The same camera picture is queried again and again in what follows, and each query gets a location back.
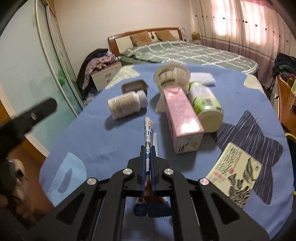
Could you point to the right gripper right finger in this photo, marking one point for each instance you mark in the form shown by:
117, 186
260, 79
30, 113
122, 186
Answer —
199, 210

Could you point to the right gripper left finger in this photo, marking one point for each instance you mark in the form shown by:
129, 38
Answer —
94, 211

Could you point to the green tea leaf box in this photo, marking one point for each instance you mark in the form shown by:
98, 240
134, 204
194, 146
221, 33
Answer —
235, 174

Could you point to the toothpaste tube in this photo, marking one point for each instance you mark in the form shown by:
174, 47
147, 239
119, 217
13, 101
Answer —
149, 205

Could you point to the pink milk carton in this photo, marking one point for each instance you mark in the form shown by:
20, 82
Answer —
186, 129

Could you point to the green label drink bottle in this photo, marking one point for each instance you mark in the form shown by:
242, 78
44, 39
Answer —
206, 106

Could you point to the white pill bottle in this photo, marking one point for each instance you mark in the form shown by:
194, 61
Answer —
126, 104

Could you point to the brown plastic tray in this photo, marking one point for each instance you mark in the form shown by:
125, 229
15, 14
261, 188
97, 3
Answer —
136, 86

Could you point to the white yogurt cup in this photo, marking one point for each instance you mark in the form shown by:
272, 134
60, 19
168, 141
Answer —
172, 75

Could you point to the yellow-rimmed dark trash bin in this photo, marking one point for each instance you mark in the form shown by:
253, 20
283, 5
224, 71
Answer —
291, 140

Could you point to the blue star-pattern tablecloth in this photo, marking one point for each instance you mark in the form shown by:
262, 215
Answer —
97, 146

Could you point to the sliding wardrobe doors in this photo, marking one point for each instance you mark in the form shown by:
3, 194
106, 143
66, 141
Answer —
35, 66

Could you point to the white bedside nightstand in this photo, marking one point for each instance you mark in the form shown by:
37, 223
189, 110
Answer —
104, 76

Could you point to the clothes pile on nightstand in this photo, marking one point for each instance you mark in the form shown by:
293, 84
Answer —
95, 61

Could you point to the wooden desk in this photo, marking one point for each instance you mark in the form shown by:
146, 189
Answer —
282, 101

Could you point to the left brown pillow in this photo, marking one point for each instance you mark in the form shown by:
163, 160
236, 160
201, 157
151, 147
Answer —
141, 39

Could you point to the brown pillow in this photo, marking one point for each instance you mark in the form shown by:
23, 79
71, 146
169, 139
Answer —
165, 35
141, 39

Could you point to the green plaid duvet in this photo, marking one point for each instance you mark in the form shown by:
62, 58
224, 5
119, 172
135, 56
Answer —
187, 53

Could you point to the dark clothes pile on desk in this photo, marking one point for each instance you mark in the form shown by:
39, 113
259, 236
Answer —
283, 63

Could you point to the woven basket by bed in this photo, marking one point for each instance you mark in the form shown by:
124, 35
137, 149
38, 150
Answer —
196, 36

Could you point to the right brown pillow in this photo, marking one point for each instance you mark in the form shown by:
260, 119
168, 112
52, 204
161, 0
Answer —
165, 35

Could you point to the pink white curtains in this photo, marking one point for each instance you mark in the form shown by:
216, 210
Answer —
253, 29

